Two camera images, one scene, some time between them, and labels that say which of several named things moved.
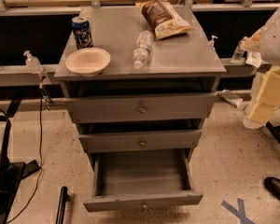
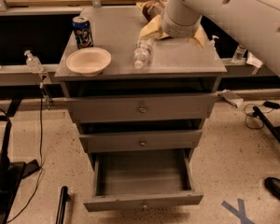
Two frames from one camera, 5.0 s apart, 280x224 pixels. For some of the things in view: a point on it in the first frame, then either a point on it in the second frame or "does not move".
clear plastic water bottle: (143, 49) does not move
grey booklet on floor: (234, 99) does not move
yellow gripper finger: (261, 113) to (200, 35)
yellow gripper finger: (274, 90) to (153, 30)
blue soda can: (82, 30) does not move
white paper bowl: (88, 62) does not move
